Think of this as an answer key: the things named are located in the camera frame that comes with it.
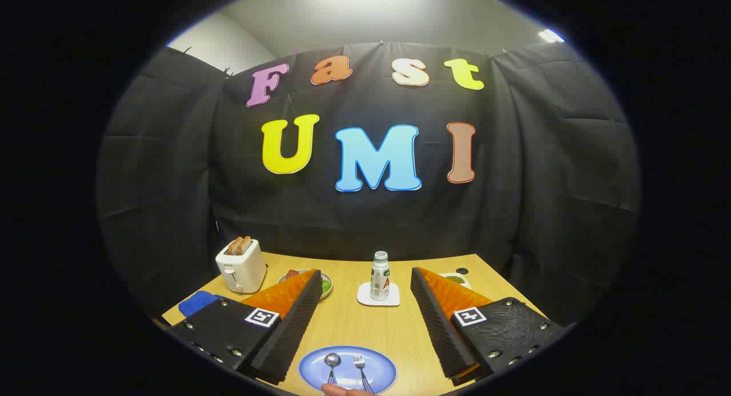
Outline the folded blue cloth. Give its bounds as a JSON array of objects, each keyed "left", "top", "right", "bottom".
[{"left": 178, "top": 291, "right": 220, "bottom": 318}]

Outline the white square coaster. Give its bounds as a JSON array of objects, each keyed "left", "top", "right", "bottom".
[{"left": 357, "top": 282, "right": 401, "bottom": 307}]

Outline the white drink bottle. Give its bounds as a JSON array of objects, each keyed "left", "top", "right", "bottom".
[{"left": 369, "top": 251, "right": 391, "bottom": 301}]

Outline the fork with checked blue handle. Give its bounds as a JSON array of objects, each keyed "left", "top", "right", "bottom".
[{"left": 352, "top": 354, "right": 375, "bottom": 394}]

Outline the blue round plate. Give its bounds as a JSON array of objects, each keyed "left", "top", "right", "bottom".
[{"left": 298, "top": 345, "right": 397, "bottom": 395}]

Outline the white toaster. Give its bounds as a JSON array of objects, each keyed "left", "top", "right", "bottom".
[{"left": 215, "top": 239, "right": 268, "bottom": 294}]

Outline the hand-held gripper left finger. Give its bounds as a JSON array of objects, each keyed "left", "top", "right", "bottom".
[{"left": 170, "top": 269, "right": 324, "bottom": 386}]

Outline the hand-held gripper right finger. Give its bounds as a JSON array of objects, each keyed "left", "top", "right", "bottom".
[{"left": 410, "top": 267, "right": 566, "bottom": 386}]

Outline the spoon with checked blue handle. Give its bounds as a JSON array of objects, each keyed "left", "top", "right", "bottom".
[{"left": 324, "top": 353, "right": 342, "bottom": 388}]

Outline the plate of sliced meat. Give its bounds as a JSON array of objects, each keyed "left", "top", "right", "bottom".
[{"left": 278, "top": 269, "right": 334, "bottom": 301}]

